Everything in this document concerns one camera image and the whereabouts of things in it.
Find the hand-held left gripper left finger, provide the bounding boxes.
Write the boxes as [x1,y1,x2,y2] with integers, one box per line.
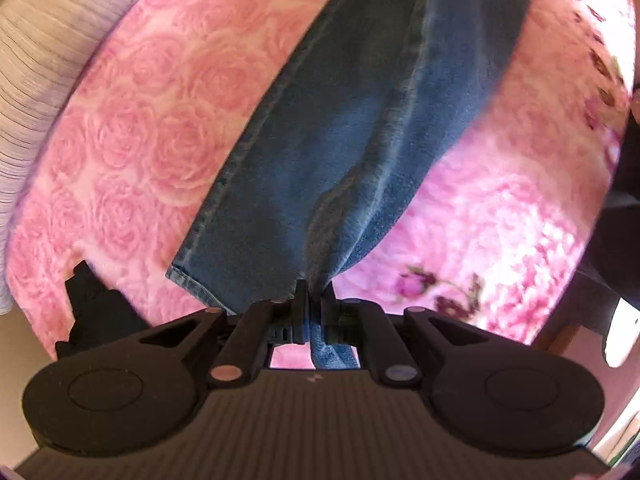
[140,279,310,390]

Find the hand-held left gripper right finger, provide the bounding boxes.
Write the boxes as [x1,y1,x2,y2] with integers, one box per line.
[319,284,495,390]

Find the blue denim jeans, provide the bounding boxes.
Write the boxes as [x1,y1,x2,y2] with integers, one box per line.
[166,0,539,372]

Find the black cloth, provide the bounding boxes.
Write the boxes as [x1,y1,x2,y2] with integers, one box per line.
[54,260,151,361]

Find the pink rose print blanket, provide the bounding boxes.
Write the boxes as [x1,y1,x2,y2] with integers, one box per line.
[5,0,637,372]

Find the dark cloth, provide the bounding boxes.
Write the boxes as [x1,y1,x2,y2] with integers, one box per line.
[580,77,640,341]

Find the lilac striped bed sheet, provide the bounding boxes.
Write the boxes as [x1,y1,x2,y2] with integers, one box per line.
[0,0,173,313]

